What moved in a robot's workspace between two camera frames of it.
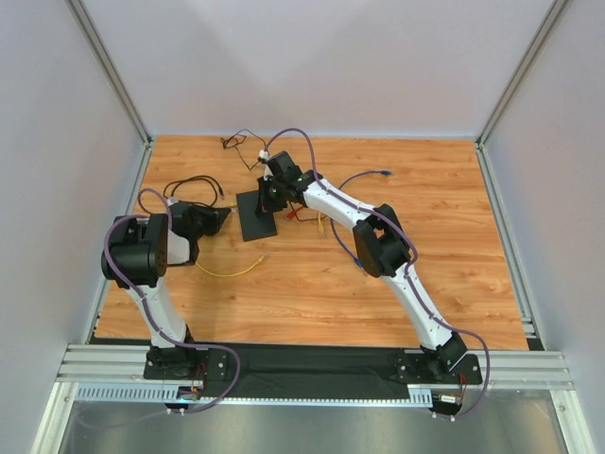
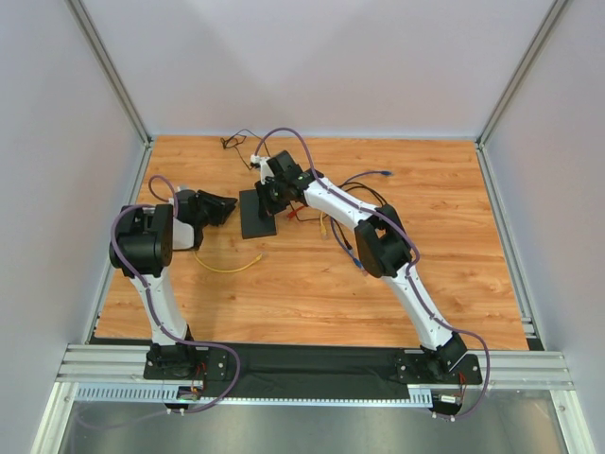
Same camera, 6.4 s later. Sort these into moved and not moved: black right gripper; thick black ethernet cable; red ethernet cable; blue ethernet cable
Moved: thick black ethernet cable
Not moved: black right gripper; red ethernet cable; blue ethernet cable
